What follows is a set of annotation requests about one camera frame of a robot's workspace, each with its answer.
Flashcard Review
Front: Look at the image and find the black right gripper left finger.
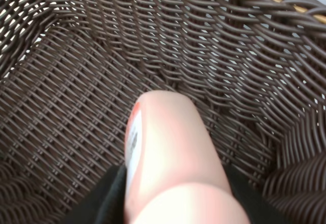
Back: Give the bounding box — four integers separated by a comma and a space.
63, 165, 126, 224

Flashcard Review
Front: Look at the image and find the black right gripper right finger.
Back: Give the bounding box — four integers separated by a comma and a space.
224, 165, 289, 224

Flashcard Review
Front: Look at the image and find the pink bottle white cap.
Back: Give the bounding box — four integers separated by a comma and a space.
124, 91, 249, 223

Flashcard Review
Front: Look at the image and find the dark brown wicker basket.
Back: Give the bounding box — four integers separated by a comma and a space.
1, 0, 325, 223

